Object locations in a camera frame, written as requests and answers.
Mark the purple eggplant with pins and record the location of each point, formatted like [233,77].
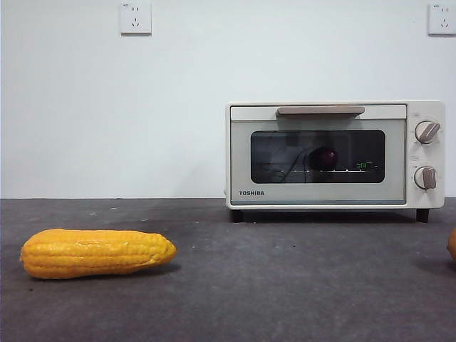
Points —
[322,158]

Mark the beige oven knob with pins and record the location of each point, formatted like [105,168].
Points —
[425,178]
[425,133]

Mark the cream white toaster oven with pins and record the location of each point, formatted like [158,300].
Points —
[425,156]

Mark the yellow corn cob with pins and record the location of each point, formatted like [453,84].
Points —
[89,254]

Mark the brown potato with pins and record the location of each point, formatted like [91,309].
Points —
[452,246]

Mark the white wall socket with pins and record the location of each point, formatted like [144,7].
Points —
[442,20]
[136,19]

